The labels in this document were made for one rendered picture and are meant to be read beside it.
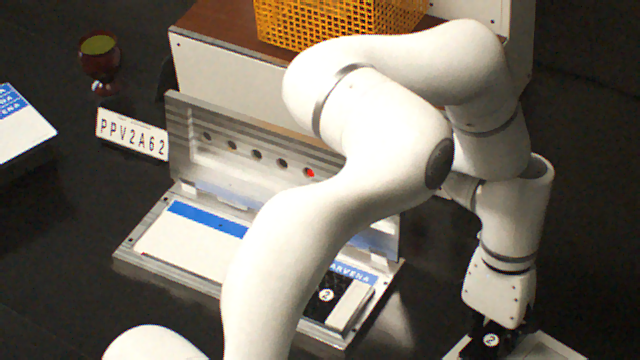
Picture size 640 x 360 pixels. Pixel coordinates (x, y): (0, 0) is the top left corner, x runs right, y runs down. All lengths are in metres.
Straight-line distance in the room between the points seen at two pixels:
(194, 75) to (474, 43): 0.95
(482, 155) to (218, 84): 0.80
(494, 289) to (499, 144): 0.34
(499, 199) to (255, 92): 0.64
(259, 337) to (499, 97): 0.41
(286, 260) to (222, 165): 0.79
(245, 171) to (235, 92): 0.21
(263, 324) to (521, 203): 0.50
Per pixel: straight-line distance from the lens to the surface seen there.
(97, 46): 2.47
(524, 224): 1.81
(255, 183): 2.15
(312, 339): 2.02
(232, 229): 2.19
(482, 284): 1.92
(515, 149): 1.65
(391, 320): 2.06
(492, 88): 1.53
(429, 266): 2.13
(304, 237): 1.41
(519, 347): 2.02
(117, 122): 2.38
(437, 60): 1.47
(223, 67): 2.29
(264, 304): 1.42
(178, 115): 2.17
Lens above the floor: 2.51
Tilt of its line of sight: 45 degrees down
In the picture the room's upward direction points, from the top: 6 degrees counter-clockwise
